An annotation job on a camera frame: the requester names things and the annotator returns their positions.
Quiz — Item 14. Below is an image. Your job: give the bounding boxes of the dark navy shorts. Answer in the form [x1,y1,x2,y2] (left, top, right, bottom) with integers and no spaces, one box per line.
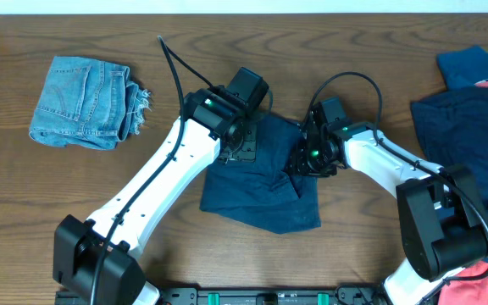
[200,115,321,234]

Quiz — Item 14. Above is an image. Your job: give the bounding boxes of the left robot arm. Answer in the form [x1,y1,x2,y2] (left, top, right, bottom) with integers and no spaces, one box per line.
[53,68,269,304]

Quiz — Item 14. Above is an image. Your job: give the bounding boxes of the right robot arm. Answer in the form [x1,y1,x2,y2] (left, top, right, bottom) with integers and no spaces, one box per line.
[286,97,488,304]

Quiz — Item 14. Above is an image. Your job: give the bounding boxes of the folded light blue denim shorts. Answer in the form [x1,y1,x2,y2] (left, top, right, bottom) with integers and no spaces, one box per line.
[29,56,152,150]

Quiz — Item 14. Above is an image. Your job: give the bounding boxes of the blue t-shirt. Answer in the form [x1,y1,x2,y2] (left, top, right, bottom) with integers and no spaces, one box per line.
[436,46,488,90]

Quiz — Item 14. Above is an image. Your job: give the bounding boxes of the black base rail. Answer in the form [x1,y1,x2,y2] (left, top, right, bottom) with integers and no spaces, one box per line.
[55,284,391,305]

